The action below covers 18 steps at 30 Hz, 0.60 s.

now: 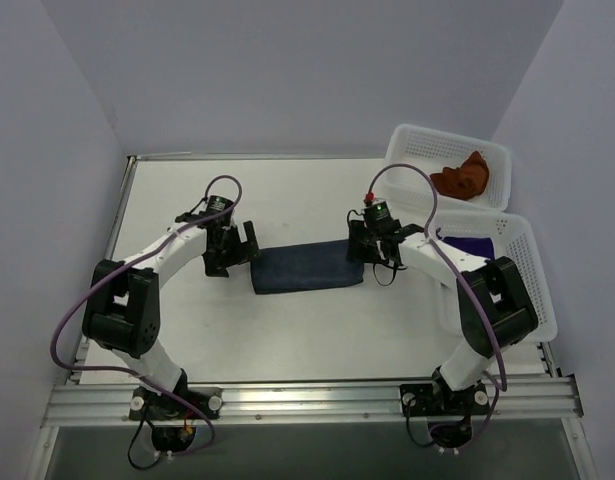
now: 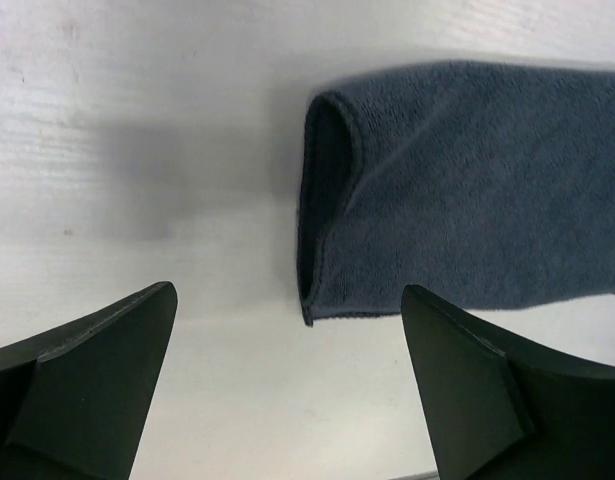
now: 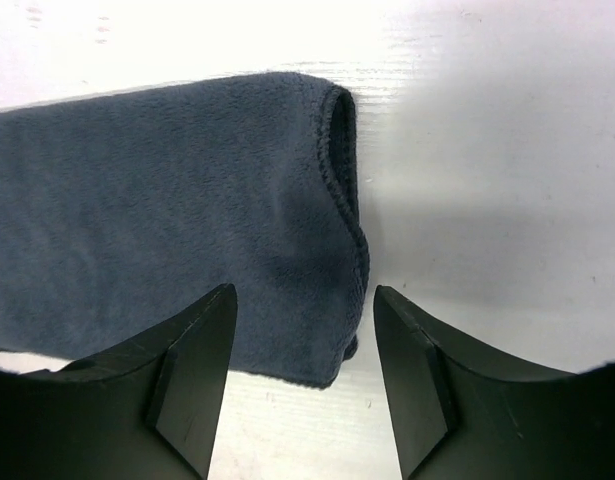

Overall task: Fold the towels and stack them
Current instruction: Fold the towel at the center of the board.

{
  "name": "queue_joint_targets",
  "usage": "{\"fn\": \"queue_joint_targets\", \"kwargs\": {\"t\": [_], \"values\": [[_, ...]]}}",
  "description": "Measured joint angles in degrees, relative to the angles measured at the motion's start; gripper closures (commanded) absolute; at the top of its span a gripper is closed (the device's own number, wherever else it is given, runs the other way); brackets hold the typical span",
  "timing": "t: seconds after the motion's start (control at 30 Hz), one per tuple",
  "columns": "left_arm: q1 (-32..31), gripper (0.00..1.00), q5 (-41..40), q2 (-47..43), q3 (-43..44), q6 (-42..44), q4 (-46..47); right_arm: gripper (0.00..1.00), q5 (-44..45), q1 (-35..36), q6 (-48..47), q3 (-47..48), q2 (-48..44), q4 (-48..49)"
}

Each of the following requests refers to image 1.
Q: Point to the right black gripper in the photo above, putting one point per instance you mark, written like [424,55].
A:
[366,248]

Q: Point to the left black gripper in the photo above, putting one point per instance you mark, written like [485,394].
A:
[235,245]

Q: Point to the blue denim towel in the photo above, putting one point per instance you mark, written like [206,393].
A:
[305,267]

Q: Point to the purple towel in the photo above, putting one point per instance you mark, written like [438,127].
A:
[478,246]

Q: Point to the orange brown towel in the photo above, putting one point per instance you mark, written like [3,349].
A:
[465,182]

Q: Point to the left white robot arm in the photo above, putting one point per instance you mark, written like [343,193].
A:
[123,315]

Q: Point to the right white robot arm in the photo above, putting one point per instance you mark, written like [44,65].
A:
[480,346]

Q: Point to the white stacking basket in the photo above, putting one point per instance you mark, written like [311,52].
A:
[507,277]

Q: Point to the aluminium mounting rail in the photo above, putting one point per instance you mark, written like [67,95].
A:
[527,397]

